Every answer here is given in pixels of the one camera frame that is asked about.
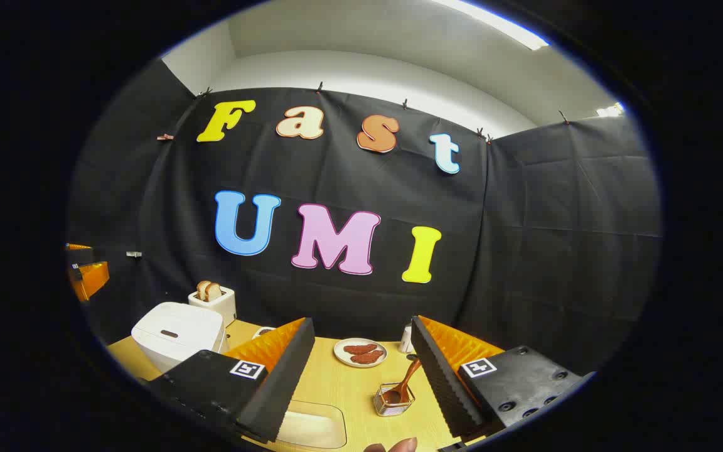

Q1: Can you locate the black backdrop cloth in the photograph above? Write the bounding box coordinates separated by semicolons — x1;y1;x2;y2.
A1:
67;60;662;377

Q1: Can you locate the white rice cooker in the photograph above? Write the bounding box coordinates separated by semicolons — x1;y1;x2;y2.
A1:
131;302;230;374

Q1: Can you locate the brown wooden spoon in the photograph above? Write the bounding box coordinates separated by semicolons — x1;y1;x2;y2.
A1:
383;357;422;406

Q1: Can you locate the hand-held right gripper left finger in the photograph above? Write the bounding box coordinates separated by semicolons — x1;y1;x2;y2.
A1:
137;317;316;444

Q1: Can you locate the wire chopstick holder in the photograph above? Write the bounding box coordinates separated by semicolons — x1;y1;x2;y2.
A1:
373;383;415;417

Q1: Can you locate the white toaster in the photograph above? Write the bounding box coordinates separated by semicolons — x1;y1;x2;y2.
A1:
188;286;237;327

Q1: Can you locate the round white plate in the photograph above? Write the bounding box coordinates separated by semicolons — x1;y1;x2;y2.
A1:
334;338;388;368

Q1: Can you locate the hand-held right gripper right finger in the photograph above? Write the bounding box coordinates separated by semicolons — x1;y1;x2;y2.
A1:
410;315;596;440

